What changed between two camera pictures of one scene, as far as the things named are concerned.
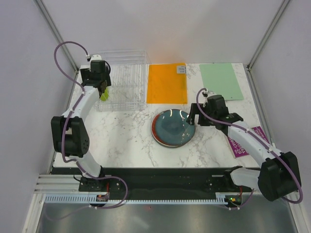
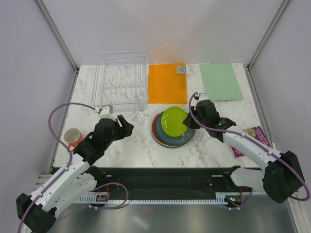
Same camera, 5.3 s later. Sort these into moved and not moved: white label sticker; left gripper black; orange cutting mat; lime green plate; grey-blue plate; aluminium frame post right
Moved: left gripper black; lime green plate
Not moved: grey-blue plate; orange cutting mat; aluminium frame post right; white label sticker
